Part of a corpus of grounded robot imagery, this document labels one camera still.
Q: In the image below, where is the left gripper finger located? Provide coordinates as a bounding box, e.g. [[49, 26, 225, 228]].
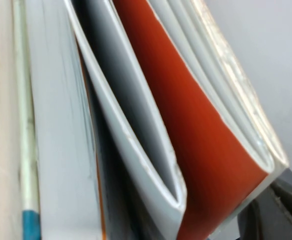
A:
[[249, 167, 292, 240]]

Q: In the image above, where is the white AgileX robot brochure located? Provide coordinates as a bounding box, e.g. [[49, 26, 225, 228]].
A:
[[190, 0, 291, 173]]

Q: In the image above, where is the white book orange band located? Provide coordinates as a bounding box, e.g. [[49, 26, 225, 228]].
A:
[[23, 0, 109, 240]]

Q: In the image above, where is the blue spine book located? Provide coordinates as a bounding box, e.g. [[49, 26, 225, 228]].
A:
[[0, 0, 41, 240]]

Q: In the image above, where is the red cover booklet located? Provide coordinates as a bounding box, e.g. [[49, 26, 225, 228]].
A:
[[112, 0, 276, 240]]

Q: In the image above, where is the curved white magazine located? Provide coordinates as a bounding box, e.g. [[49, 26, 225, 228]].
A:
[[63, 0, 188, 240]]

